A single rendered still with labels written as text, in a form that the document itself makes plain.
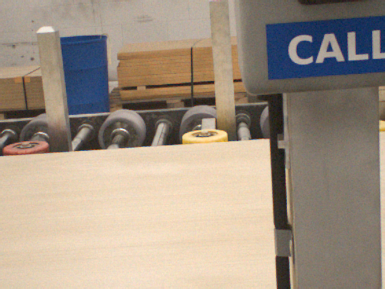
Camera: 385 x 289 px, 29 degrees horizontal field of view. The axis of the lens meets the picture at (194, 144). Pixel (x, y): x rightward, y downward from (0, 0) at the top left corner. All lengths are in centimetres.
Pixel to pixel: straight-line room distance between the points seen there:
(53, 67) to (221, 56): 31
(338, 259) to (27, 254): 59
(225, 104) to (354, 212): 110
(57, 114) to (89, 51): 441
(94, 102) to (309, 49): 565
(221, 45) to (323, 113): 109
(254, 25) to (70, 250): 61
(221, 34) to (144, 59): 483
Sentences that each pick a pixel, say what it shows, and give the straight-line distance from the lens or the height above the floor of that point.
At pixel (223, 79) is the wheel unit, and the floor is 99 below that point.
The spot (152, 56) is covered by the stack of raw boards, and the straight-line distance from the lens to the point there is 620.
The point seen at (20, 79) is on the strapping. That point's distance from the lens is 639.
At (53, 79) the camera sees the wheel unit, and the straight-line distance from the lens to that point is 143.
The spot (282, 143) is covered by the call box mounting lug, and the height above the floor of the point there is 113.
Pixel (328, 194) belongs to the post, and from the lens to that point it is 31.
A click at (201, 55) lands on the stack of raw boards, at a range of 618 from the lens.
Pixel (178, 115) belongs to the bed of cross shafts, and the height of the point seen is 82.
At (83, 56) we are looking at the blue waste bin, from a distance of 582.
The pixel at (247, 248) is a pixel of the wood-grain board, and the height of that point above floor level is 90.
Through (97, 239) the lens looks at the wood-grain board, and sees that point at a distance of 88.
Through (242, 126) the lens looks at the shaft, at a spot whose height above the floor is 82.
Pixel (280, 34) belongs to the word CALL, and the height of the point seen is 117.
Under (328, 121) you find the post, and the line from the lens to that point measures 30.
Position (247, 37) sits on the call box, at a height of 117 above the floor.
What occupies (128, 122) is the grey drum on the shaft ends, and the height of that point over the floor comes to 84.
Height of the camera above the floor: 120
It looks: 13 degrees down
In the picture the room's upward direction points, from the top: 4 degrees counter-clockwise
